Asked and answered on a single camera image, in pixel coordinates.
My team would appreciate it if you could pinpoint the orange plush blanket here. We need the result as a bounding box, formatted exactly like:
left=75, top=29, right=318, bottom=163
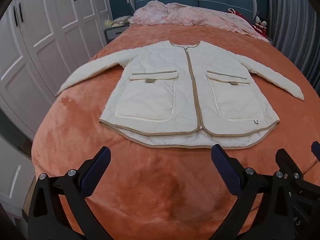
left=31, top=24, right=320, bottom=240

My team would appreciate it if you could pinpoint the grey blue curtain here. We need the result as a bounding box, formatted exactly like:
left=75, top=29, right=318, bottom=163
left=266, top=0, right=320, bottom=88

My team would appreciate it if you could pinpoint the pink lace quilt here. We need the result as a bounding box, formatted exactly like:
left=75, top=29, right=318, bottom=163
left=127, top=1, right=272, bottom=43

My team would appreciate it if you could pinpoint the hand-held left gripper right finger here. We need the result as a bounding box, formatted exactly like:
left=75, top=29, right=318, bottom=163
left=211, top=144, right=295, bottom=240

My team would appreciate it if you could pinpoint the grey nightstand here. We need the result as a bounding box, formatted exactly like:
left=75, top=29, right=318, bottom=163
left=104, top=25, right=130, bottom=47

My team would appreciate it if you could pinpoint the beige cloth bundle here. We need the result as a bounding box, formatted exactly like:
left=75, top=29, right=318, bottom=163
left=105, top=16, right=131, bottom=28

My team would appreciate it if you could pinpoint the cream quilted jacket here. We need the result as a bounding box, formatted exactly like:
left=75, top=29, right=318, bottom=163
left=55, top=40, right=305, bottom=150

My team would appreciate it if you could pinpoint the white low cabinet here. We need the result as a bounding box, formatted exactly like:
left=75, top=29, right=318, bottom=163
left=0, top=135, right=35, bottom=205

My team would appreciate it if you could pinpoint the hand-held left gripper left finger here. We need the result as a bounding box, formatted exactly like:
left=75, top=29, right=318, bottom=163
left=28, top=146, right=112, bottom=240

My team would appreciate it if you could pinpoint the white panelled wardrobe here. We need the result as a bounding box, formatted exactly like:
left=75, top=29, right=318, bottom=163
left=0, top=0, right=110, bottom=140

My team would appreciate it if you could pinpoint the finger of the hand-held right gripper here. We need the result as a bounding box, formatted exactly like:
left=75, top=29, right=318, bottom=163
left=311, top=141, right=320, bottom=162
left=276, top=149, right=304, bottom=178

